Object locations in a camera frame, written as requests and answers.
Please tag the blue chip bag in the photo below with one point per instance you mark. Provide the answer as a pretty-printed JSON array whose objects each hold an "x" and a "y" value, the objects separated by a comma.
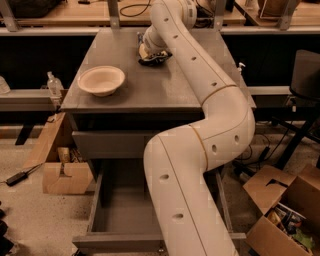
[{"x": 154, "y": 59}]

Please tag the cardboard box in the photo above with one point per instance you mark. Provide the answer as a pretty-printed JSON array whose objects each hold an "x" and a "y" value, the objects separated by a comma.
[
  {"x": 290, "y": 207},
  {"x": 64, "y": 171}
]

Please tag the grey wooden drawer cabinet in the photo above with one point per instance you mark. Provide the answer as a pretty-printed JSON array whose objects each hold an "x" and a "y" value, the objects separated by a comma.
[{"x": 153, "y": 99}]

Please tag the cardboard box on left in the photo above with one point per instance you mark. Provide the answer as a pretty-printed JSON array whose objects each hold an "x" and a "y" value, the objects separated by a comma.
[{"x": 64, "y": 171}]

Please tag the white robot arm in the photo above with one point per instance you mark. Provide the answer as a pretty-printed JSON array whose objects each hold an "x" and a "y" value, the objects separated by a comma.
[{"x": 175, "y": 160}]

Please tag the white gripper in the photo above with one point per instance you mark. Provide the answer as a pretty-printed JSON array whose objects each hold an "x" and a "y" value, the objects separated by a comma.
[{"x": 152, "y": 47}]

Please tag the cardboard box on right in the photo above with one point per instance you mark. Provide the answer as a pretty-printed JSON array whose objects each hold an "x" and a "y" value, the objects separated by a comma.
[{"x": 290, "y": 207}]

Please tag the closed grey top drawer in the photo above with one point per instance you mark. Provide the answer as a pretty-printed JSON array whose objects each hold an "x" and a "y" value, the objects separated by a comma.
[{"x": 111, "y": 144}]

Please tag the black stool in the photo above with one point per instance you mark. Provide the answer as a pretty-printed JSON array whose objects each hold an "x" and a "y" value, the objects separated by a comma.
[{"x": 305, "y": 84}]

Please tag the white paper bowl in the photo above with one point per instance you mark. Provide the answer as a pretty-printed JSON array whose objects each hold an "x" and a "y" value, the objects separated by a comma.
[{"x": 101, "y": 81}]

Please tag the small white pump bottle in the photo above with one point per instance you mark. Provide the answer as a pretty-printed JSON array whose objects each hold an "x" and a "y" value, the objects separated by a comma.
[{"x": 241, "y": 67}]

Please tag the clear plastic bottle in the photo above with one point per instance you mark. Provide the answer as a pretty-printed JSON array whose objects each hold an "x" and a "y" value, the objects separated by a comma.
[{"x": 54, "y": 85}]

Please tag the black power adapter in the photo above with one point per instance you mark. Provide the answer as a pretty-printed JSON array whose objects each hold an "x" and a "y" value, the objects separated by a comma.
[{"x": 15, "y": 179}]

